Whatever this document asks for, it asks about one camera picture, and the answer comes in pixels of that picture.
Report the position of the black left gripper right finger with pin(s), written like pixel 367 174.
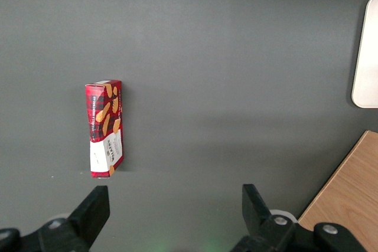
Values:
pixel 260 228

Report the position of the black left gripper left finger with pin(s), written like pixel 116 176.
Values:
pixel 88 219

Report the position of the cream rectangular tray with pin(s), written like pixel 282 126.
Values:
pixel 367 57

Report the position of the red tartan shortbread box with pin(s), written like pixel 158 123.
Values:
pixel 104 128

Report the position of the wooden drawer cabinet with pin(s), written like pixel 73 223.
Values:
pixel 348 193

